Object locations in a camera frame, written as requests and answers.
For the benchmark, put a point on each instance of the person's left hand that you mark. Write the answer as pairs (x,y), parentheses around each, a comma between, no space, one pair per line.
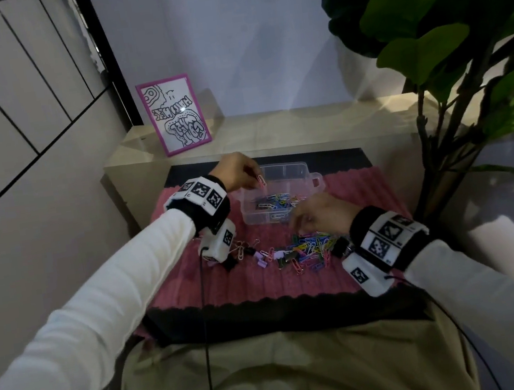
(236,169)

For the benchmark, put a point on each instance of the person's right hand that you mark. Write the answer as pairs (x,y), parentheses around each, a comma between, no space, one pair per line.
(324,216)

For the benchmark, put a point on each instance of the pink paper clip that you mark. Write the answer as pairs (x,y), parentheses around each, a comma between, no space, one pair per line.
(261,181)

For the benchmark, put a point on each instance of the black binder clip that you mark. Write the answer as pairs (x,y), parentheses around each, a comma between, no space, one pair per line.
(228,263)
(286,259)
(339,246)

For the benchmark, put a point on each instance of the pile of colourful paper clips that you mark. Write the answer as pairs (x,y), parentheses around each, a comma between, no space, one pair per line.
(312,249)
(279,201)

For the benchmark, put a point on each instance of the transparent storage box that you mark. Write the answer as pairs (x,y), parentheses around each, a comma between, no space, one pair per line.
(297,175)

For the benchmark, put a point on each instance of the person's left forearm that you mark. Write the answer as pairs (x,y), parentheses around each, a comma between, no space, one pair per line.
(77,342)

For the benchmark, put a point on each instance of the person's right forearm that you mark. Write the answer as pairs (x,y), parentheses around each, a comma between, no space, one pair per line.
(502,310)

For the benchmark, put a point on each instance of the person's olive trousers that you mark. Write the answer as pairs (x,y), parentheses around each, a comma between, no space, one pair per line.
(287,379)

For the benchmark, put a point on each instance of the black left wristband with markers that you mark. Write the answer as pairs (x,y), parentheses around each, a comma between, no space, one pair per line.
(198,200)

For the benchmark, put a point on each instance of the black wristband with markers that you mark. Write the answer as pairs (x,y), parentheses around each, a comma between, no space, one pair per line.
(387,238)
(198,200)

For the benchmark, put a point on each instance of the black right wristband with markers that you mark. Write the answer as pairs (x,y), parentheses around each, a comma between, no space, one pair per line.
(387,238)

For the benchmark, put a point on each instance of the beige wooden shelf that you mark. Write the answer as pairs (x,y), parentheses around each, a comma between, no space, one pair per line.
(305,128)

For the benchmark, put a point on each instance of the pink framed drawing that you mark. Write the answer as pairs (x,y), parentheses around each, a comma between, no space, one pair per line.
(174,115)

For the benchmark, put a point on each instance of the pink ribbed mat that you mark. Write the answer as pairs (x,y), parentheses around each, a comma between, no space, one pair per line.
(251,288)

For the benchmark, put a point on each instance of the green leafy plant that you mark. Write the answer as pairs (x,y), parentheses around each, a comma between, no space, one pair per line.
(420,2)

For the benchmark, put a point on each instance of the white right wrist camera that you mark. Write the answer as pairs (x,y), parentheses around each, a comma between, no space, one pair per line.
(363,275)

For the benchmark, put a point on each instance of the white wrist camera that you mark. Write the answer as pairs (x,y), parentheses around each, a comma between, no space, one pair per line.
(363,275)
(218,243)

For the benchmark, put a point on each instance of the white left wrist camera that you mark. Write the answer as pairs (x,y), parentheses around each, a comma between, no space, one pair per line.
(218,243)

